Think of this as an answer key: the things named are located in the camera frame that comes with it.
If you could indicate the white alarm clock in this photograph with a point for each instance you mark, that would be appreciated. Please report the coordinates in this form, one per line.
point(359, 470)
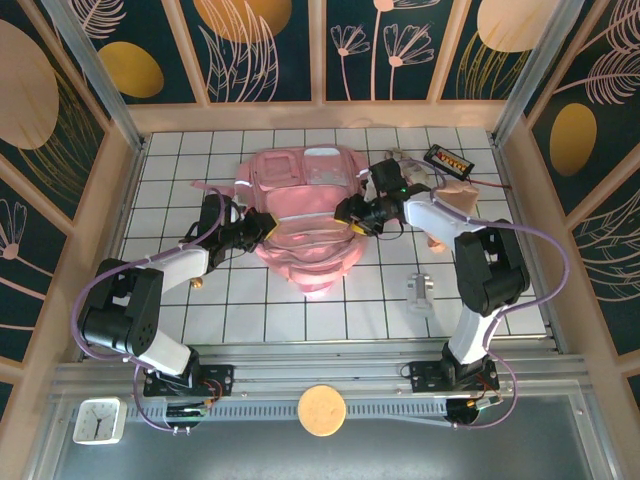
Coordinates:
point(100, 421)

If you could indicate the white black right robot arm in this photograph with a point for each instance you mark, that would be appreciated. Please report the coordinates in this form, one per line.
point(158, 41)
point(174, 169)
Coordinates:
point(490, 265)

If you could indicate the round wooden disc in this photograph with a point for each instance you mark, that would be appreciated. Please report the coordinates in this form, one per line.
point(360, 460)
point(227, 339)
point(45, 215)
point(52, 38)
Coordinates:
point(321, 411)

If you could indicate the small white stand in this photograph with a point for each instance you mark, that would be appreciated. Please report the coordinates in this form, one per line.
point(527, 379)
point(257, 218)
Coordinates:
point(420, 297)

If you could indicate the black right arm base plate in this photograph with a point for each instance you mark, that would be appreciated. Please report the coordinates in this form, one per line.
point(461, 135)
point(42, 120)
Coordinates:
point(425, 375)

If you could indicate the small brass fitting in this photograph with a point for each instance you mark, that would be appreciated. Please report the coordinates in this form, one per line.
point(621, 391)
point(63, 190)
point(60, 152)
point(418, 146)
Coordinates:
point(197, 283)

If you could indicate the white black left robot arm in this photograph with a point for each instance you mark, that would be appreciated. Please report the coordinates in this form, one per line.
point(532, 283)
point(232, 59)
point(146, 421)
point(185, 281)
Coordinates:
point(125, 300)

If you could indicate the pink student backpack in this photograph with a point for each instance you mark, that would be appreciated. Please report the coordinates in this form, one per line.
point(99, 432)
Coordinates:
point(300, 200)

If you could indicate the aluminium corner post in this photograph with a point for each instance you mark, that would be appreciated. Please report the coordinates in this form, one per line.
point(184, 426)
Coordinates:
point(529, 75)
point(97, 75)

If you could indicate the aluminium mounting rail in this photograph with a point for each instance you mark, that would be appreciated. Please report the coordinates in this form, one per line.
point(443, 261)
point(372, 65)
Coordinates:
point(320, 372)

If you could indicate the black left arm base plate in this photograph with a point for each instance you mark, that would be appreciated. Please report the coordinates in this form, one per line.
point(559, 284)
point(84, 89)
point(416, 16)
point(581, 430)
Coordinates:
point(220, 380)

